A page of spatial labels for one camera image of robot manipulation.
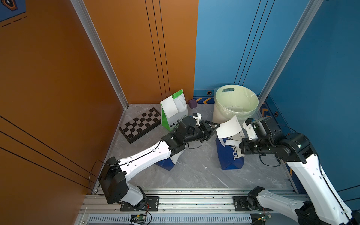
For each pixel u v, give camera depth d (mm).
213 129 614
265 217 696
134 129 1007
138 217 715
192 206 727
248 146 543
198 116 681
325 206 320
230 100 999
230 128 704
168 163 754
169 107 888
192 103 1167
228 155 668
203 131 610
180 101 952
